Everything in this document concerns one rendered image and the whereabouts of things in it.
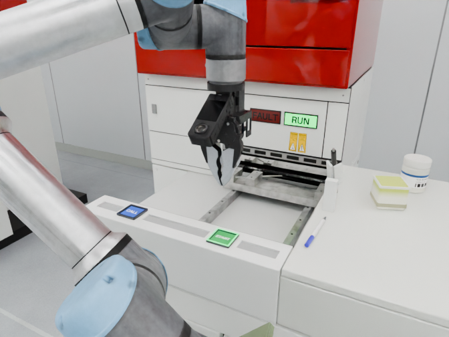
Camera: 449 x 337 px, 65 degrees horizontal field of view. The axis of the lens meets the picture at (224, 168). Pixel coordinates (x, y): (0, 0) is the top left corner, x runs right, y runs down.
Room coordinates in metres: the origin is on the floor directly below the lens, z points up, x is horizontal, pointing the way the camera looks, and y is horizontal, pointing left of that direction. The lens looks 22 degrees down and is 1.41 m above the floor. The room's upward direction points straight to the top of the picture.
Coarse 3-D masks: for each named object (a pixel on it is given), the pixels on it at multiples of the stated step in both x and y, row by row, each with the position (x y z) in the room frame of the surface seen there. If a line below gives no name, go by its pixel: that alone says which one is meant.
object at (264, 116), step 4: (252, 112) 1.27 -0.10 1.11; (256, 112) 1.26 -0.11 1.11; (260, 112) 1.25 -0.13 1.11; (264, 112) 1.25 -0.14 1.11; (268, 112) 1.24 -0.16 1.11; (272, 112) 1.23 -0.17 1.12; (276, 112) 1.23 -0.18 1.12; (252, 116) 1.27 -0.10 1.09; (256, 116) 1.26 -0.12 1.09; (260, 116) 1.25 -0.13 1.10; (264, 116) 1.25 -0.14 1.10; (268, 116) 1.24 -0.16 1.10; (272, 116) 1.23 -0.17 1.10; (276, 116) 1.23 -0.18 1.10; (260, 120) 1.25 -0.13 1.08; (264, 120) 1.25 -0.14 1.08; (268, 120) 1.24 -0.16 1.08; (272, 120) 1.23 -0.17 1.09; (276, 120) 1.23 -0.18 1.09
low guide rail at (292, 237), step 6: (306, 210) 1.00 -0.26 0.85; (312, 210) 1.04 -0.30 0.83; (300, 216) 0.97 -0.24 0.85; (306, 216) 0.97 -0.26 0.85; (300, 222) 0.93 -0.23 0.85; (306, 222) 0.98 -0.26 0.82; (294, 228) 0.90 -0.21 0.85; (300, 228) 0.91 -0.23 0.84; (288, 234) 0.86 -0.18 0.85; (294, 234) 0.86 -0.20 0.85; (288, 240) 0.83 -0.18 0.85; (294, 240) 0.86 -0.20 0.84
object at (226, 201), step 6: (234, 192) 1.14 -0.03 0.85; (240, 192) 1.17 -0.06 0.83; (222, 198) 1.09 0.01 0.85; (228, 198) 1.09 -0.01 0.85; (234, 198) 1.13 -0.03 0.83; (216, 204) 1.05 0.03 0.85; (222, 204) 1.05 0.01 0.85; (228, 204) 1.08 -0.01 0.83; (210, 210) 1.00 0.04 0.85; (216, 210) 1.01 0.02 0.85; (222, 210) 1.05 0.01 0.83; (204, 216) 0.97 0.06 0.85; (210, 216) 0.97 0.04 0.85; (216, 216) 1.01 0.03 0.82; (210, 222) 0.97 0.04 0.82
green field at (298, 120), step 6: (288, 114) 1.21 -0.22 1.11; (294, 114) 1.20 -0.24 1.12; (300, 114) 1.19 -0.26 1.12; (288, 120) 1.21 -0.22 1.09; (294, 120) 1.20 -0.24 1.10; (300, 120) 1.19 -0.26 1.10; (306, 120) 1.18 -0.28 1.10; (312, 120) 1.17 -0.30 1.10; (306, 126) 1.18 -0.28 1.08; (312, 126) 1.17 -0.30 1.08
